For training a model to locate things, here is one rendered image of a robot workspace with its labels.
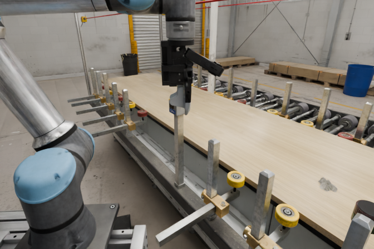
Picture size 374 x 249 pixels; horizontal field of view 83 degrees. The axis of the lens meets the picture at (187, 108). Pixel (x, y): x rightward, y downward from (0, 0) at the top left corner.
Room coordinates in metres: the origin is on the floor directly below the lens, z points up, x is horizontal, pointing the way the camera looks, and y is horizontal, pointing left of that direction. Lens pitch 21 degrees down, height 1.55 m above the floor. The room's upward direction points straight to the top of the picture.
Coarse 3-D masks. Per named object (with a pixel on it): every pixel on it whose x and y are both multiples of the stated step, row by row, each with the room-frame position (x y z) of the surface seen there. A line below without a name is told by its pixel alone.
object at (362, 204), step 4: (360, 204) 0.41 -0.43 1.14; (364, 204) 0.41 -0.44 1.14; (368, 204) 0.41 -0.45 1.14; (372, 204) 0.41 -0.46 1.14; (360, 208) 0.39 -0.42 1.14; (364, 208) 0.39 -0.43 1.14; (368, 208) 0.39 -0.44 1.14; (372, 208) 0.39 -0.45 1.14; (368, 212) 0.38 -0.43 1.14; (372, 212) 0.38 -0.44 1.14; (372, 216) 0.37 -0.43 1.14
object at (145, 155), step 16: (128, 144) 1.50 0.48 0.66; (144, 160) 1.26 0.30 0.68; (160, 160) 1.23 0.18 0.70; (160, 176) 1.08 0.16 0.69; (176, 192) 0.93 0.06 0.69; (192, 192) 0.92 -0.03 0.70; (192, 208) 0.82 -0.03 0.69; (208, 224) 0.72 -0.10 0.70; (224, 224) 0.72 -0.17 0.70; (224, 240) 0.64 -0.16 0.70; (240, 240) 0.64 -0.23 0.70
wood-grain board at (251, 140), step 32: (160, 96) 2.03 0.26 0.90; (192, 96) 2.03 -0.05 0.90; (192, 128) 1.31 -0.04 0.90; (224, 128) 1.31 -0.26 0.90; (256, 128) 1.31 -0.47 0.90; (288, 128) 1.31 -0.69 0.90; (224, 160) 0.93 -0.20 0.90; (256, 160) 0.93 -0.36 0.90; (288, 160) 0.93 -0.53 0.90; (320, 160) 0.93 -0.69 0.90; (352, 160) 0.93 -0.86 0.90; (288, 192) 0.70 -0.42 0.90; (320, 192) 0.70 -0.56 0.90; (352, 192) 0.70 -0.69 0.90; (320, 224) 0.55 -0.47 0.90
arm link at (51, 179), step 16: (32, 160) 0.40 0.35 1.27; (48, 160) 0.40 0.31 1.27; (64, 160) 0.40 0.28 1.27; (80, 160) 0.46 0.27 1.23; (16, 176) 0.36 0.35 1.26; (32, 176) 0.36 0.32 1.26; (48, 176) 0.36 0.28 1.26; (64, 176) 0.37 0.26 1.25; (80, 176) 0.43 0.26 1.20; (16, 192) 0.35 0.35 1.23; (32, 192) 0.34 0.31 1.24; (48, 192) 0.35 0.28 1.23; (64, 192) 0.36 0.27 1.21; (80, 192) 0.41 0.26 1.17; (32, 208) 0.34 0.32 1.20; (48, 208) 0.34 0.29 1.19; (64, 208) 0.36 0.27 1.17; (32, 224) 0.34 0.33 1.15; (48, 224) 0.34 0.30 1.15
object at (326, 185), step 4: (320, 180) 0.77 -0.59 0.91; (324, 180) 0.77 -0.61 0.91; (328, 180) 0.76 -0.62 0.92; (324, 184) 0.74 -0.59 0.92; (328, 184) 0.74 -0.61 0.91; (332, 184) 0.74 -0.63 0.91; (324, 188) 0.72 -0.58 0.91; (328, 188) 0.72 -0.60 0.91; (332, 188) 0.72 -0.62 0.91; (336, 188) 0.72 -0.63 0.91
